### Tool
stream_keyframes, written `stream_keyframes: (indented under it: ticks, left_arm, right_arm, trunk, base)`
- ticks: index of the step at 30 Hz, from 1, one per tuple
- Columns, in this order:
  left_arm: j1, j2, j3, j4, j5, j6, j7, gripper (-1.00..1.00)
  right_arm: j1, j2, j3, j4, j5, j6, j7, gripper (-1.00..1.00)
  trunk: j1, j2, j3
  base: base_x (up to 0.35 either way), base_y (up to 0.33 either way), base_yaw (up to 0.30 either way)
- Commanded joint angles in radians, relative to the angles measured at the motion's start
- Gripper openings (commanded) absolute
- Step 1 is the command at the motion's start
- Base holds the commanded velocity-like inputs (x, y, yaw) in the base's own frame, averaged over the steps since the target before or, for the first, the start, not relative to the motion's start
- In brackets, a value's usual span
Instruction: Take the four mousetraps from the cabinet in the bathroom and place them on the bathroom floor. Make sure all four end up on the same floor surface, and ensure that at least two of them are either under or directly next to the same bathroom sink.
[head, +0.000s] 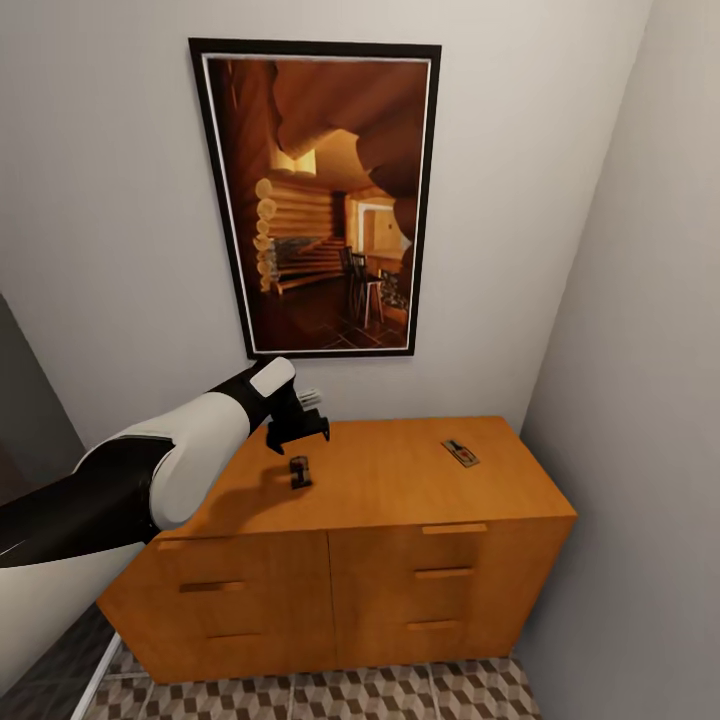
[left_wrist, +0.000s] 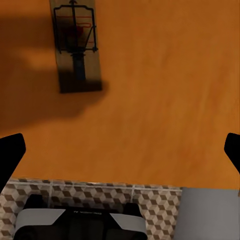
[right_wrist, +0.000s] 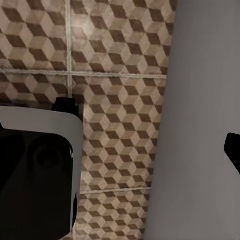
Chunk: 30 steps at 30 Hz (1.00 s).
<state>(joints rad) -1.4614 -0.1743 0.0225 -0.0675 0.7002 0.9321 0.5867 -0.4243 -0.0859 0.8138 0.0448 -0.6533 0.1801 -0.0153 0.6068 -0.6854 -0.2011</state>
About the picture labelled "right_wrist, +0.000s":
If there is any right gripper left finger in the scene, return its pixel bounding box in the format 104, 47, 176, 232
0, 133, 26, 193

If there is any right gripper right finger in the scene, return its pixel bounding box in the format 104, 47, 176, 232
224, 133, 240, 173

